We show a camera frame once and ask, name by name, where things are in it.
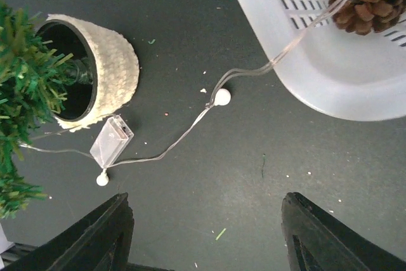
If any white plastic basket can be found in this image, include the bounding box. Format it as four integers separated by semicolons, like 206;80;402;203
238;0;405;121

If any small green christmas tree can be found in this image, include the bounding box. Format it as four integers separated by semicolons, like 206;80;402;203
0;0;140;220

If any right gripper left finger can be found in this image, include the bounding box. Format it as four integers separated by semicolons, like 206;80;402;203
4;193;134;270

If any brown pine cone ornament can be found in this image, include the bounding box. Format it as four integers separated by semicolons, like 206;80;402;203
332;0;405;36

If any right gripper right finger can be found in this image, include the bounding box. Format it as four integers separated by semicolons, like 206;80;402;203
281;192;405;270

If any clear string light wire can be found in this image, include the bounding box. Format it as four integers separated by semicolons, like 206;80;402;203
18;0;377;187

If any clear light battery box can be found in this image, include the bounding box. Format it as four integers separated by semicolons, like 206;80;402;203
89;115;134;169

